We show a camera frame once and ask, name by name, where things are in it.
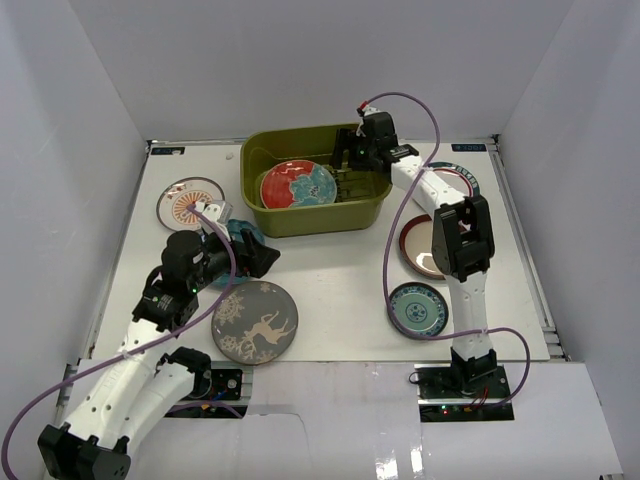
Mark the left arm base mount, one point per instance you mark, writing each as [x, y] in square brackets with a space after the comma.
[220, 396]

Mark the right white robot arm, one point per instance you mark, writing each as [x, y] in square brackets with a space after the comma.
[462, 242]

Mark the small blue patterned plate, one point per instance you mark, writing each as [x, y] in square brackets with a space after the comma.
[418, 310]

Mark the orange sunburst plate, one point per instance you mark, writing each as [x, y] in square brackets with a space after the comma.
[172, 206]

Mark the grey deer plate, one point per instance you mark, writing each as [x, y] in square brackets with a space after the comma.
[255, 323]

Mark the dark red rimmed plate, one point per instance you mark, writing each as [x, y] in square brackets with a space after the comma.
[415, 243]

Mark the white plate striped rim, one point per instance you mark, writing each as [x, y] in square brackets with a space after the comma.
[457, 177]

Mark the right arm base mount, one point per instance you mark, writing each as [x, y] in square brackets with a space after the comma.
[442, 399]

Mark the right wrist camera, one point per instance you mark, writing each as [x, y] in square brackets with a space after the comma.
[364, 111]

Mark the red and teal plate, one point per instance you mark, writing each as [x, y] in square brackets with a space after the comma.
[297, 183]

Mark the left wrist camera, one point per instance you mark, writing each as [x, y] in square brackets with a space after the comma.
[218, 211]

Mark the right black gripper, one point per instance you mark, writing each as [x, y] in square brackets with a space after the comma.
[348, 140]

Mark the left blue table label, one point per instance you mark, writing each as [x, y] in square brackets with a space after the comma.
[167, 151]

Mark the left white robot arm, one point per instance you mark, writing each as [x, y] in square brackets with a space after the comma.
[151, 373]

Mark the blue table label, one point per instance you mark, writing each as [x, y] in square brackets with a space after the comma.
[167, 151]
[468, 147]

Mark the green plastic bin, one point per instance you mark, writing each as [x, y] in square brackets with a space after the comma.
[263, 150]

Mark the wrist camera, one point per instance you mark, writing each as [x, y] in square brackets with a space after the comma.
[218, 211]
[364, 111]

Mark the right blue table label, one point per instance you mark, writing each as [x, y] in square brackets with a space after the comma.
[468, 147]

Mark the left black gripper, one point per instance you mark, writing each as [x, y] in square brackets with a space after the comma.
[250, 250]

